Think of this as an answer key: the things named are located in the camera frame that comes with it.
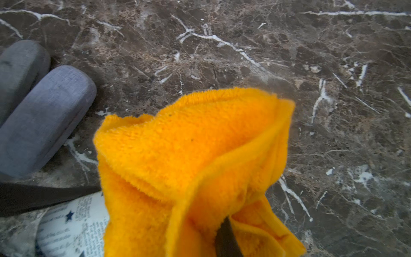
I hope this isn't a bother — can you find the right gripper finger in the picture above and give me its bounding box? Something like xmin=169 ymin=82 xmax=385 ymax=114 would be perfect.
xmin=215 ymin=217 xmax=243 ymax=257

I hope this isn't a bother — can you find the orange microfiber cloth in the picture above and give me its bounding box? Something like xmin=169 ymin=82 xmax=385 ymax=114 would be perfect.
xmin=93 ymin=88 xmax=306 ymax=257

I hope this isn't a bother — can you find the lavender fabric eyeglass case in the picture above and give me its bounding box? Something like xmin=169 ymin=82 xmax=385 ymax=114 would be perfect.
xmin=1 ymin=65 xmax=97 ymax=177

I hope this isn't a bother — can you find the newspaper print eyeglass case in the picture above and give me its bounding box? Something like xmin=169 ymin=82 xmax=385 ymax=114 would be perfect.
xmin=35 ymin=192 xmax=109 ymax=257

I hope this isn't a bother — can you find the dark grey eyeglass case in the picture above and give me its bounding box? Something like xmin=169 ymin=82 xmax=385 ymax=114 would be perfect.
xmin=1 ymin=40 xmax=51 ymax=124

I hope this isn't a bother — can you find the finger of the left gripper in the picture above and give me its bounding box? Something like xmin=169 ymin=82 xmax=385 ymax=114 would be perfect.
xmin=1 ymin=182 xmax=101 ymax=217

